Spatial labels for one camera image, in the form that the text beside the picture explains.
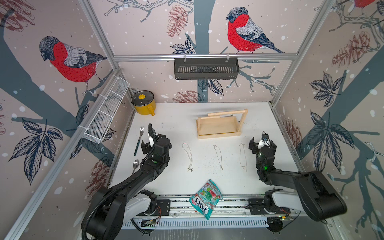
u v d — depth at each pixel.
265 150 0.70
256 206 0.73
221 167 0.88
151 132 0.67
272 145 0.82
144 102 1.08
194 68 1.07
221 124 1.07
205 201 0.72
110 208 0.40
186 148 0.96
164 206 0.73
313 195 0.42
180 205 0.75
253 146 0.80
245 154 0.93
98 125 0.85
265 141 0.73
